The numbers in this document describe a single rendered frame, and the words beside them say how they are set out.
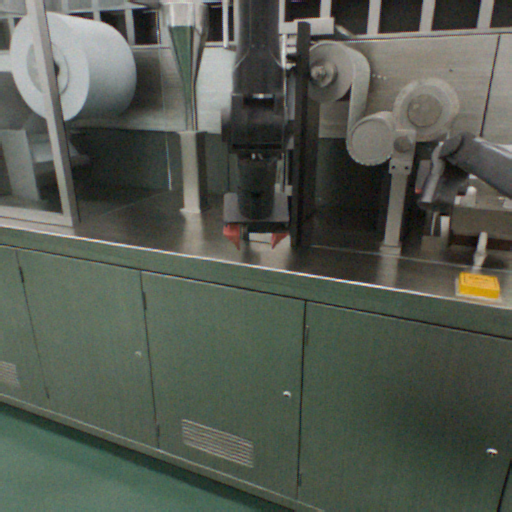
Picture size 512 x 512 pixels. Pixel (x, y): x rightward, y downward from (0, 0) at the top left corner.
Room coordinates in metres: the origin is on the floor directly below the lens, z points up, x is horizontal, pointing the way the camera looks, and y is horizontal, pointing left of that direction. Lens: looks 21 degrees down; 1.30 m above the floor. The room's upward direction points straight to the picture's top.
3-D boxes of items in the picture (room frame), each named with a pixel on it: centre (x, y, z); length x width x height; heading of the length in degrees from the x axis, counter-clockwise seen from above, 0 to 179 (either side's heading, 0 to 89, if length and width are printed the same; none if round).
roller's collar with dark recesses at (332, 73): (1.16, -0.17, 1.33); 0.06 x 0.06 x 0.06; 68
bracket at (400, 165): (1.06, -0.36, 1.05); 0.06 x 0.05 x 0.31; 158
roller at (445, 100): (1.20, -0.45, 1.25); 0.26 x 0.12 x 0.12; 158
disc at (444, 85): (1.08, -0.41, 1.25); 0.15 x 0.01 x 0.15; 68
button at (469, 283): (0.81, -0.46, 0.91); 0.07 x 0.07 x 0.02; 68
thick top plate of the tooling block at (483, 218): (1.16, -0.63, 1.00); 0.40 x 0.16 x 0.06; 158
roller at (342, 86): (1.30, -0.23, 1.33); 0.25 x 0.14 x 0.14; 158
